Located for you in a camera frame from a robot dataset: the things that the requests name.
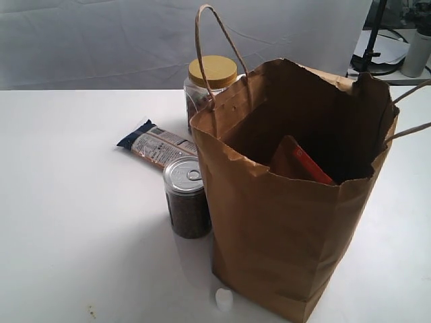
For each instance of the brown orange snack packet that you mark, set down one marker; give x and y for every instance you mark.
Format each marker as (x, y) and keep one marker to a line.
(291, 161)

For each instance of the dark can with pull-tab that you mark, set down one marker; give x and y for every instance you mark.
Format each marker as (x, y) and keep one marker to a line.
(186, 199)

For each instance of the large brown paper bag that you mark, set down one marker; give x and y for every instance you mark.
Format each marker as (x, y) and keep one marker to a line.
(278, 240)

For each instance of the dark blue snack packet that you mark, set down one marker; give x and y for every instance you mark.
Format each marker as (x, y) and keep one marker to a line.
(156, 145)

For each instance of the yellow lid plastic jar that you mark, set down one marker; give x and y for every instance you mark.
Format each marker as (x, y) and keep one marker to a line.
(221, 72)

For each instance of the small white bottle cap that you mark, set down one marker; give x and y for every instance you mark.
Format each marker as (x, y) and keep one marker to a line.
(224, 299)

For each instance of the black lamp stand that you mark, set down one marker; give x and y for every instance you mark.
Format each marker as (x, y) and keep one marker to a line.
(364, 63)

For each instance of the white backdrop cloth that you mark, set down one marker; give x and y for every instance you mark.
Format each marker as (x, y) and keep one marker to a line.
(149, 44)

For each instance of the white cylinder container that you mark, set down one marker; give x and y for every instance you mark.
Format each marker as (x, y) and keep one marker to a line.
(417, 55)

